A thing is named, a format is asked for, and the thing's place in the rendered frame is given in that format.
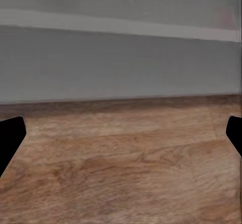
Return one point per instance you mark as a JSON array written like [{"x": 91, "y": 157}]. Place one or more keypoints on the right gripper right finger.
[{"x": 234, "y": 132}]

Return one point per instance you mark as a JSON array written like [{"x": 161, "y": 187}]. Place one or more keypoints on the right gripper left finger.
[{"x": 12, "y": 133}]

